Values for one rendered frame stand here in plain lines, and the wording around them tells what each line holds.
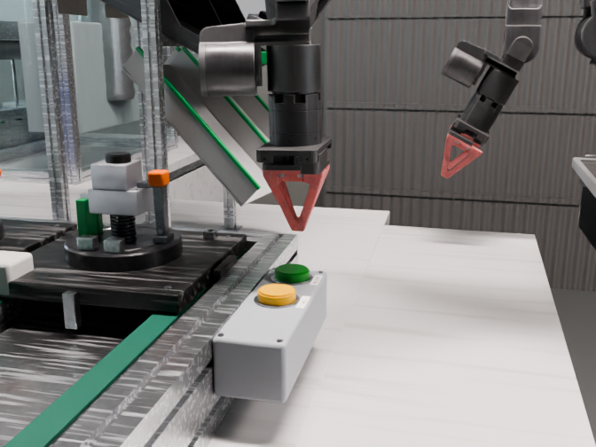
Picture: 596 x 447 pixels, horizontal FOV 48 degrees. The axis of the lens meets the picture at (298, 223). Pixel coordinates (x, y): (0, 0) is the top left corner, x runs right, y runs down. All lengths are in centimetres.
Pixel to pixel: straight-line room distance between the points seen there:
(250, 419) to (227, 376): 7
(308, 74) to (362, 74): 287
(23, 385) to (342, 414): 31
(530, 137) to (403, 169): 65
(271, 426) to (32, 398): 22
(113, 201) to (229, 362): 28
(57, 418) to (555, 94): 320
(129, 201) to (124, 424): 36
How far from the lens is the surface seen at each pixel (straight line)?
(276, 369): 63
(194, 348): 62
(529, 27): 124
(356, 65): 358
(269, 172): 73
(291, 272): 76
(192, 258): 83
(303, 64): 71
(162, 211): 82
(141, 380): 57
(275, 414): 71
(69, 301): 76
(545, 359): 87
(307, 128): 72
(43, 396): 66
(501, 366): 83
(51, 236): 97
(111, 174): 82
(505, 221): 364
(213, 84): 72
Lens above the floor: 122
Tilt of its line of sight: 15 degrees down
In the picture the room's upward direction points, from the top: straight up
